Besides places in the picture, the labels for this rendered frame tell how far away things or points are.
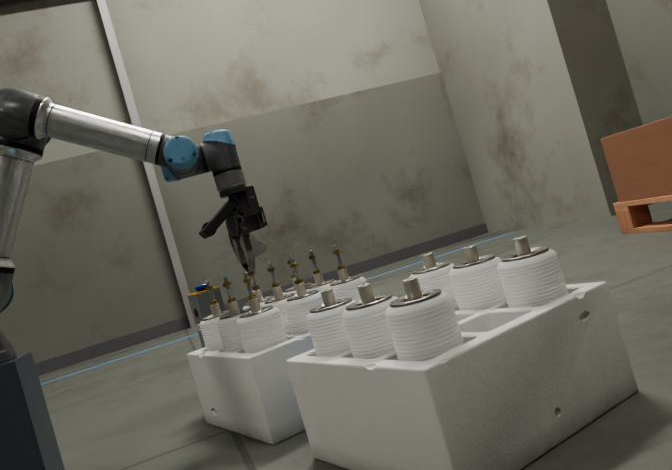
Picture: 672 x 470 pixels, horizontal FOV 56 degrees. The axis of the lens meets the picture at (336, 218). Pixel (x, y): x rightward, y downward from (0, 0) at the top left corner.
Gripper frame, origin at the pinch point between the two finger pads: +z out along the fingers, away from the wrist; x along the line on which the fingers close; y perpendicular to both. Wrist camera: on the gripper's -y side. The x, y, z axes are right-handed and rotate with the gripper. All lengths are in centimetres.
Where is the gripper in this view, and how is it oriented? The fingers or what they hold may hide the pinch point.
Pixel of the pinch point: (247, 266)
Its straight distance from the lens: 164.0
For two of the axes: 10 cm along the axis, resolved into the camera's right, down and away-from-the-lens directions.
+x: -5.1, 1.6, 8.5
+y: 8.1, -2.3, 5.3
